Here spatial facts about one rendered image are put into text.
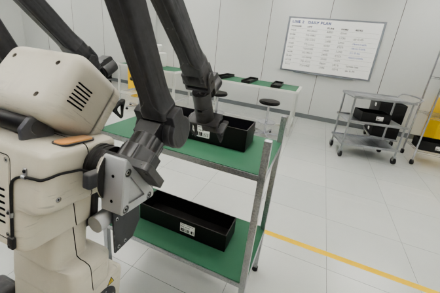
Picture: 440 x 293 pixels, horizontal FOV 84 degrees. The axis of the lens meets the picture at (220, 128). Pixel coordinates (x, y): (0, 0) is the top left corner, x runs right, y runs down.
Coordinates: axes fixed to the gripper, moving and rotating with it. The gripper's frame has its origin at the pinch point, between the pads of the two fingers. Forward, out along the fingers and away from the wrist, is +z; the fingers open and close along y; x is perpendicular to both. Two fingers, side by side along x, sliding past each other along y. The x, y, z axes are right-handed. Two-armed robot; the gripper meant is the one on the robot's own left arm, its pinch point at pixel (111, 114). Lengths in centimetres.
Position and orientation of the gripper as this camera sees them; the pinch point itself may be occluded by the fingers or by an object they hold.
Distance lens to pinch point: 109.5
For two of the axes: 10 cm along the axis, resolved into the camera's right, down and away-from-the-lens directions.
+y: -9.3, -2.1, 3.1
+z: 0.7, 7.2, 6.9
